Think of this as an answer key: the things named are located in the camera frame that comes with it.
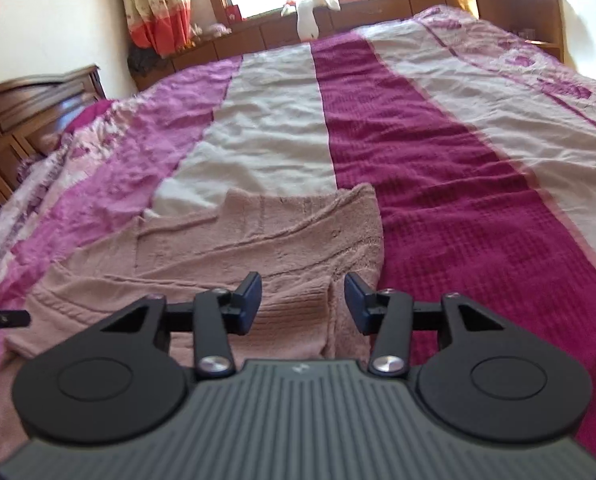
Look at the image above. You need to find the dark bag on cabinet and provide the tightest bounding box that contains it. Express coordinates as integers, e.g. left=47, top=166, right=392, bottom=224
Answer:
left=127, top=44, right=174, bottom=80

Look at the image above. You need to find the small red box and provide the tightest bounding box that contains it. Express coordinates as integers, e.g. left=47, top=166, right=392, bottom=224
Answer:
left=224, top=4, right=243, bottom=24

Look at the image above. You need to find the dark wooden headboard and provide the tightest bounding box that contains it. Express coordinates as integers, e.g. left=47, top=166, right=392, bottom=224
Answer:
left=0, top=65, right=106, bottom=208

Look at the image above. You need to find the purple floral folded quilt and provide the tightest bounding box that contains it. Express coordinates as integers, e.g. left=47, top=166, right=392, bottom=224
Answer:
left=0, top=129, right=79, bottom=281

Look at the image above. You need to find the white plush toy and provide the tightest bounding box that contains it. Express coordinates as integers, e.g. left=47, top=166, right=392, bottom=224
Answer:
left=281, top=0, right=340, bottom=42

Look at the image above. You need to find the dusty pink knitted sweater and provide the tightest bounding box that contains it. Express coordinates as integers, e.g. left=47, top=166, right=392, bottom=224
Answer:
left=0, top=184, right=383, bottom=460

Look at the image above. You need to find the cream and red floral curtain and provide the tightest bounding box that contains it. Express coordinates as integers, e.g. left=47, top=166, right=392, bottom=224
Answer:
left=122, top=0, right=191, bottom=58

